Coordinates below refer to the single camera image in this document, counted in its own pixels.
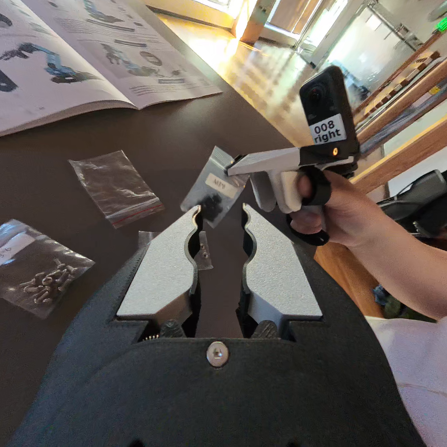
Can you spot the black office chair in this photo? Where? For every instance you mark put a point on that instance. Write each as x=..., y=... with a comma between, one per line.
x=419, y=195

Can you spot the clear zip bag red stripe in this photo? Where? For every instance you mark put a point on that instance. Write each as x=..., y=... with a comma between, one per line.
x=115, y=188

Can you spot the open instruction booklet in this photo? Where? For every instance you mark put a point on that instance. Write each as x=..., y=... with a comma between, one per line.
x=70, y=70

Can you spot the person's right hand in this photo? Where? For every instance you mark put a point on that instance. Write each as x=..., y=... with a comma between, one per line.
x=345, y=216

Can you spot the wooden counter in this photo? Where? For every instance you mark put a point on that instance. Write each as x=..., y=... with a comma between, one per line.
x=412, y=153

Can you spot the labelled zip bag two nuts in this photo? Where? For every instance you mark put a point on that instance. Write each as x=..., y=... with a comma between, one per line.
x=206, y=256

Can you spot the dark brown desk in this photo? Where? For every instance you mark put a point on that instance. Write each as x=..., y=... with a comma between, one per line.
x=52, y=181

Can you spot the small zip bag black screws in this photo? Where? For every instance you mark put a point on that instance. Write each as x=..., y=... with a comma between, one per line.
x=213, y=185

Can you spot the labelled zip bag silver screws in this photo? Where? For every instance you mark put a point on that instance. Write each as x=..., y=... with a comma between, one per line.
x=42, y=269

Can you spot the green exit sign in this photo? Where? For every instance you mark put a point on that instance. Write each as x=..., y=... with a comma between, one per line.
x=440, y=30

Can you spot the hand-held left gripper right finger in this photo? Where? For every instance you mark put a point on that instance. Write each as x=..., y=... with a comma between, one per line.
x=279, y=276

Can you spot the person's right forearm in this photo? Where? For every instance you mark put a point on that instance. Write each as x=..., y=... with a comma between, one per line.
x=401, y=258

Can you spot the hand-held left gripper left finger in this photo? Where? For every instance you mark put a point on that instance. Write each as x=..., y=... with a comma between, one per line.
x=160, y=272

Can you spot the person's white shirt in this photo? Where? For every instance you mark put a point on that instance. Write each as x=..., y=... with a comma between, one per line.
x=419, y=366

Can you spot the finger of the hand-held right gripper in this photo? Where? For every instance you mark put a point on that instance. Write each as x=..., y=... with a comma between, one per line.
x=265, y=161

